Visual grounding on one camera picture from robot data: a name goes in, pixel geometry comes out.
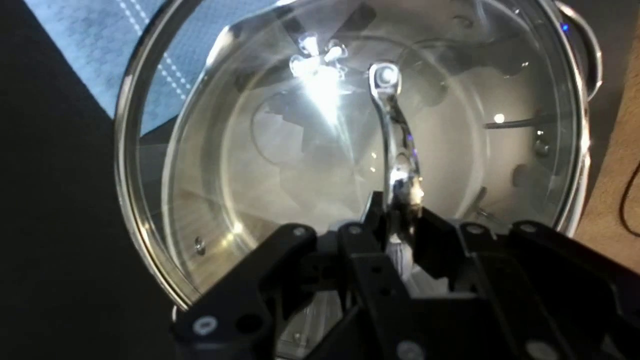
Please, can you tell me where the black cable on floor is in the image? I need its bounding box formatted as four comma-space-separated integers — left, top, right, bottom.
618, 165, 640, 240

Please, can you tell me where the blue dish towel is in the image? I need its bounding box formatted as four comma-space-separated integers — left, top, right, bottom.
27, 0, 276, 131

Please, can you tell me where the glass pot lid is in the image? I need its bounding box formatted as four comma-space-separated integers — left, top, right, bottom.
116, 0, 604, 305

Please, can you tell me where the stainless steel pot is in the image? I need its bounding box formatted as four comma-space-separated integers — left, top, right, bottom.
161, 0, 594, 292

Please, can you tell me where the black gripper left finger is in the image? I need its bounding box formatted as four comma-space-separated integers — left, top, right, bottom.
339, 192, 415, 360

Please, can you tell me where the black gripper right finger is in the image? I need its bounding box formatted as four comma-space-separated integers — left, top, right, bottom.
411, 209, 535, 360

